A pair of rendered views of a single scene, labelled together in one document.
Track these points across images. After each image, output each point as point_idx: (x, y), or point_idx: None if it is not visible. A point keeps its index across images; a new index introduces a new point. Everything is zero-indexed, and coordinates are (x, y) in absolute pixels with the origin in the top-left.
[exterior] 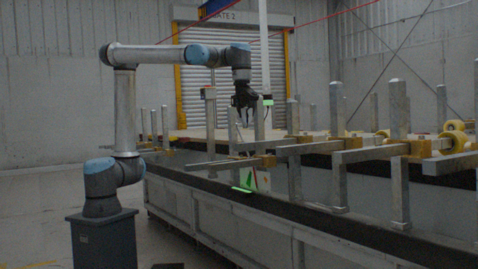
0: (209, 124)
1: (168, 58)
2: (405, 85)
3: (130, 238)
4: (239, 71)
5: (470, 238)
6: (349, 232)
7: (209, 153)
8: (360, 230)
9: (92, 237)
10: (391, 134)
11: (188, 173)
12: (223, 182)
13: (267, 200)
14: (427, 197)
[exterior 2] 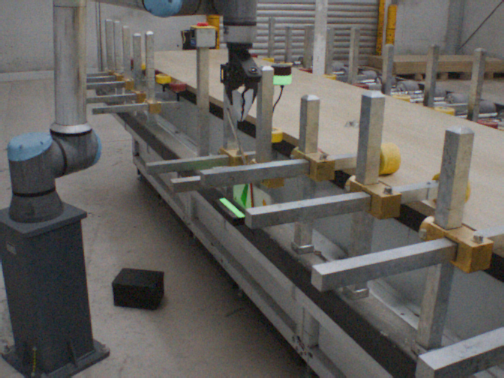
0: (201, 86)
1: (120, 0)
2: (472, 139)
3: (75, 251)
4: (232, 30)
5: None
6: (358, 332)
7: (199, 132)
8: (371, 337)
9: (20, 250)
10: (436, 217)
11: (172, 148)
12: None
13: (263, 237)
14: (487, 295)
